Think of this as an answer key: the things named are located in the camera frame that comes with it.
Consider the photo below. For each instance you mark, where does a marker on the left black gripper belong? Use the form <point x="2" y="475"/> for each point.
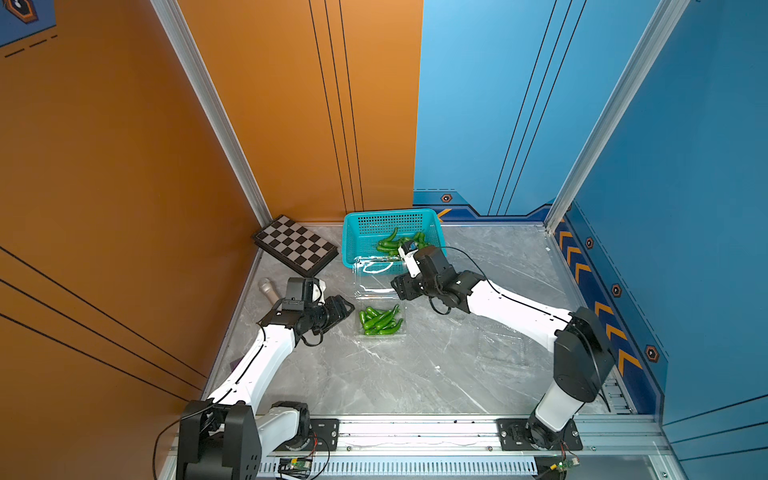
<point x="337" y="310"/>

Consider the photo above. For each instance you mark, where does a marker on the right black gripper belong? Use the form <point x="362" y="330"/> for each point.
<point x="404" y="287"/>

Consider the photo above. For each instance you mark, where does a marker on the clear pepper container front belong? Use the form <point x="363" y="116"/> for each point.
<point x="380" y="319"/>

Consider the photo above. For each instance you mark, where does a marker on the clear pepper container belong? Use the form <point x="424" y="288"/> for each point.
<point x="504" y="351"/>
<point x="380" y="319"/>

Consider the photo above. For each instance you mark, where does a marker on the teal plastic basket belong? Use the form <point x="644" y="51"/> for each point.
<point x="362" y="231"/>

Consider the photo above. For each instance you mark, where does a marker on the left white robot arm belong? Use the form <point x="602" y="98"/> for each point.
<point x="223" y="436"/>

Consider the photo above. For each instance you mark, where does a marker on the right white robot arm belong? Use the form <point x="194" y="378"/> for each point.
<point x="583" y="356"/>

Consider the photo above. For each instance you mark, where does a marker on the black white checkerboard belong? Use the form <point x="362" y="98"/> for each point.
<point x="296" y="246"/>

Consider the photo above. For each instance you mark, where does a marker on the left circuit board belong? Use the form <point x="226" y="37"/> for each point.
<point x="294" y="468"/>

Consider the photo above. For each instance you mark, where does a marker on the circuit board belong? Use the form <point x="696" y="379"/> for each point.
<point x="294" y="468"/>
<point x="565" y="465"/>

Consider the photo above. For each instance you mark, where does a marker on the right circuit board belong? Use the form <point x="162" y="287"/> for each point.
<point x="565" y="465"/>

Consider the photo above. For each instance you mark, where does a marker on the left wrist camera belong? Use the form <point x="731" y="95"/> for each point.
<point x="318" y="288"/>

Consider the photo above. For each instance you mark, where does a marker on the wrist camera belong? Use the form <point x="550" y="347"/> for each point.
<point x="407" y="252"/>
<point x="318" y="288"/>

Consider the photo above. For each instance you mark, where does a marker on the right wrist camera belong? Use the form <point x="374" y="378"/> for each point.
<point x="407" y="252"/>

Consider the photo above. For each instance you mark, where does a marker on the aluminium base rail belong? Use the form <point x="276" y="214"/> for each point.
<point x="481" y="447"/>

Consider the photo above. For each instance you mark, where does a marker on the left aluminium frame post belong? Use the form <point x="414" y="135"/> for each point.
<point x="175" y="26"/>

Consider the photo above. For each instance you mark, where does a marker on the aluminium frame post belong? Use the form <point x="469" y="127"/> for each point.
<point x="175" y="26"/>
<point x="653" y="39"/>

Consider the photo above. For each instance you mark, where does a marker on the right aluminium frame post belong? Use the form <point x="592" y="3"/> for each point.
<point x="653" y="39"/>

